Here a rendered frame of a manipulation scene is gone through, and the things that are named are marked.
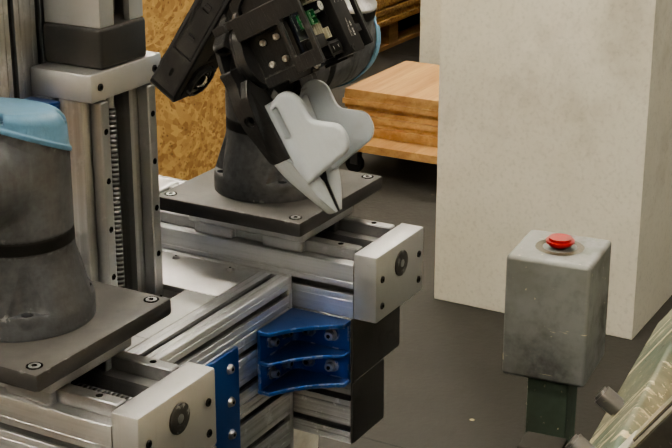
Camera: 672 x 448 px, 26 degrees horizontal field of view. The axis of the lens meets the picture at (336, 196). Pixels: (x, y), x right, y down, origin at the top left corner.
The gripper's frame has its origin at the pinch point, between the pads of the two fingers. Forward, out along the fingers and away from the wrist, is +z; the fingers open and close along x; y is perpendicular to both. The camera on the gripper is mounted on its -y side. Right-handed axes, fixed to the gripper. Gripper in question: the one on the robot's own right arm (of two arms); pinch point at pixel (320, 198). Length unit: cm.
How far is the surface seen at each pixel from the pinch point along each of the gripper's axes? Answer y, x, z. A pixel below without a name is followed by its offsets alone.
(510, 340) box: -43, 90, 35
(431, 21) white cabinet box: -223, 442, -16
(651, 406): -13, 61, 40
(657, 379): -14, 67, 39
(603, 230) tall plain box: -109, 272, 58
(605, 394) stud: -20, 66, 39
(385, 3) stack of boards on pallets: -297, 544, -35
